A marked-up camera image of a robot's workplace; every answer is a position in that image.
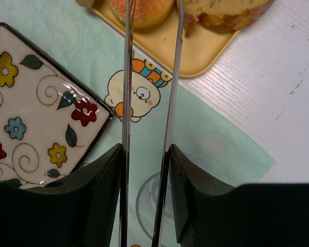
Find clear drinking glass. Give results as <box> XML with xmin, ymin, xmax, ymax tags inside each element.
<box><xmin>135</xmin><ymin>172</ymin><xmax>177</xmax><ymax>246</ymax></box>

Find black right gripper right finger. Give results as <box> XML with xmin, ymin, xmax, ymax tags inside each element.
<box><xmin>169</xmin><ymin>145</ymin><xmax>309</xmax><ymax>246</ymax></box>

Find floral square ceramic plate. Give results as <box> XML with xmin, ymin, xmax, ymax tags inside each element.
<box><xmin>0</xmin><ymin>22</ymin><xmax>113</xmax><ymax>189</ymax></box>

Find yellow plastic tray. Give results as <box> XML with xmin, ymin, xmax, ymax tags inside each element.
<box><xmin>91</xmin><ymin>1</ymin><xmax>239</xmax><ymax>78</ymax></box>

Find striped croissant bread roll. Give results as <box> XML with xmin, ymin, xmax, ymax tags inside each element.
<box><xmin>76</xmin><ymin>0</ymin><xmax>95</xmax><ymax>8</ymax></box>

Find sugared ring donut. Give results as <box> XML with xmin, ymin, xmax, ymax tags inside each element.
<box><xmin>109</xmin><ymin>0</ymin><xmax>175</xmax><ymax>29</ymax></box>

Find green cartoon placemat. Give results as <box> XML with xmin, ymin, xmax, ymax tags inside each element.
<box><xmin>0</xmin><ymin>1</ymin><xmax>274</xmax><ymax>246</ymax></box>

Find metal serving tongs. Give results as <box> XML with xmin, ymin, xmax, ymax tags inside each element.
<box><xmin>119</xmin><ymin>1</ymin><xmax>184</xmax><ymax>246</ymax></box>

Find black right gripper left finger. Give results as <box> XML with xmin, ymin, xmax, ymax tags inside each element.
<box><xmin>0</xmin><ymin>144</ymin><xmax>122</xmax><ymax>246</ymax></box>

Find toasted bread slice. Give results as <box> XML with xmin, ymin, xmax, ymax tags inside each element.
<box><xmin>176</xmin><ymin>0</ymin><xmax>274</xmax><ymax>37</ymax></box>

